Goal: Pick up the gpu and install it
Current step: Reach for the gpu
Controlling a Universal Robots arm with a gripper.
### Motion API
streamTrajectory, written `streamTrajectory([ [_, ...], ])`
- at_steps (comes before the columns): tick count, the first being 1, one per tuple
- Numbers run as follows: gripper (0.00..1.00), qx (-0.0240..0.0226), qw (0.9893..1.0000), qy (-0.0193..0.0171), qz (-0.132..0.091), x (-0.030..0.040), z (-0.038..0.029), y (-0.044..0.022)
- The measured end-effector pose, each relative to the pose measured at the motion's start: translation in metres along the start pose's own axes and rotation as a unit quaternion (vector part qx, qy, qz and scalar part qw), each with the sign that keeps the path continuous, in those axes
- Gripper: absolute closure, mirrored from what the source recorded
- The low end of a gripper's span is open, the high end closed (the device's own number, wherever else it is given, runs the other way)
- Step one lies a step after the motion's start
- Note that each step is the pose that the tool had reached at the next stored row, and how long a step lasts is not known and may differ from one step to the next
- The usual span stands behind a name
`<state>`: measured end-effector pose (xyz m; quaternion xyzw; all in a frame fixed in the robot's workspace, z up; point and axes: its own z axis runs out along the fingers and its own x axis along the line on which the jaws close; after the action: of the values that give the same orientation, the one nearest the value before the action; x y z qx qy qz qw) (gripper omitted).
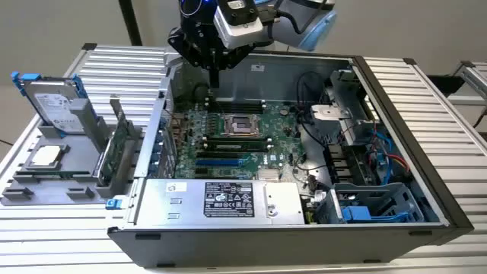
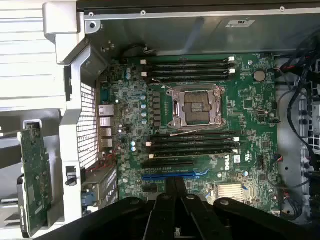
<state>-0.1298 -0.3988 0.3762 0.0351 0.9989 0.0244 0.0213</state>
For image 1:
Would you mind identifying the black Nvidia graphics card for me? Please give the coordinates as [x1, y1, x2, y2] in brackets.
[94, 95, 140, 185]

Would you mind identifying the black stand pole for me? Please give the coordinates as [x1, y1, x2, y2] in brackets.
[118, 0, 144, 46]

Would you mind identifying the CPU socket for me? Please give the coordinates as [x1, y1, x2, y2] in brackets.
[223, 113, 263, 135]

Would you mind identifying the green Dell motherboard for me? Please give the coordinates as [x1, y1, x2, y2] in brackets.
[167, 99, 328, 198]

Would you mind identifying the hard disk in blue carrier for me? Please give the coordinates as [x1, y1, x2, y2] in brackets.
[11, 71, 91, 136]

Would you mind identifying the silver chipset heatsink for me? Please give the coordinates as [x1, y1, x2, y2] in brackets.
[258, 168, 283, 181]

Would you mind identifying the silver CPU chip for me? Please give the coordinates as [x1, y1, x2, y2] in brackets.
[29, 145, 61, 166]

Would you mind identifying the silver power supply unit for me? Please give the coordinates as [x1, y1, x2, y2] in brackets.
[135, 179, 308, 226]

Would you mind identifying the green RAM stick bare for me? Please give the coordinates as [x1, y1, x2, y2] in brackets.
[23, 170, 91, 176]

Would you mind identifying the grey plastic parts rack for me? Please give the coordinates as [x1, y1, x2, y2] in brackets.
[0, 98, 144, 206]

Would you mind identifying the metal slat side table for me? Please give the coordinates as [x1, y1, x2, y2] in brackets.
[447, 60, 487, 126]

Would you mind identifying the open black PC case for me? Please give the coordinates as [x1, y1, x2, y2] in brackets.
[107, 47, 475, 269]

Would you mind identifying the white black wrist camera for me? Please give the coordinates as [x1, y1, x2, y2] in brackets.
[212, 0, 266, 50]

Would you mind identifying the black internal cable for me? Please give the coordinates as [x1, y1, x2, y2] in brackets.
[295, 71, 327, 125]

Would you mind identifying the silver metal drive bracket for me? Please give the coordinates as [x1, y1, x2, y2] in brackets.
[310, 70, 382, 146]

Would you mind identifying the red data wire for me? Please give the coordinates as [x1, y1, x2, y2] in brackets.
[383, 153, 411, 172]

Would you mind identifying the blue data wire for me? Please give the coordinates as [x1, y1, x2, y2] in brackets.
[370, 128, 395, 183]

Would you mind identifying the blue disk carrier handle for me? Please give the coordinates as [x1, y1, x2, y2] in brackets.
[340, 205, 372, 224]

